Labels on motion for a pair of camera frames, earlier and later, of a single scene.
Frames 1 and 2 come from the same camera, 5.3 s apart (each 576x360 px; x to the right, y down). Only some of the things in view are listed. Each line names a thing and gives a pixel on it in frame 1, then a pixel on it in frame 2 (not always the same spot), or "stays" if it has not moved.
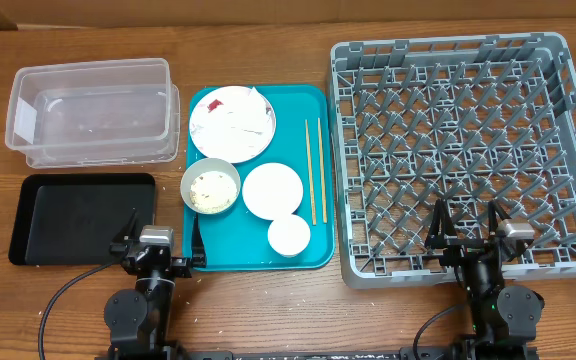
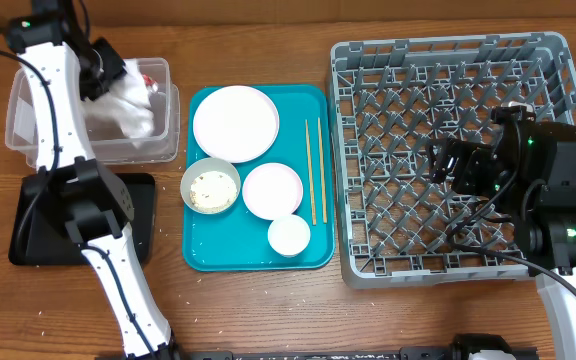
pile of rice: (213, 191) stays
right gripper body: (460, 250) to (479, 174)
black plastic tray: (73, 219) stays
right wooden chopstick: (322, 175) stays
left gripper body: (180, 268) to (100, 66)
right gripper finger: (441, 226) to (440, 169)
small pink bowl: (272, 191) stays
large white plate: (232, 124) stays
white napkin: (233, 114) to (127, 106)
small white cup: (289, 235) stays
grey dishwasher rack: (502, 118) stays
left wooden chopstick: (310, 175) stays
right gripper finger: (495, 211) to (449, 150)
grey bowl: (210, 186) stays
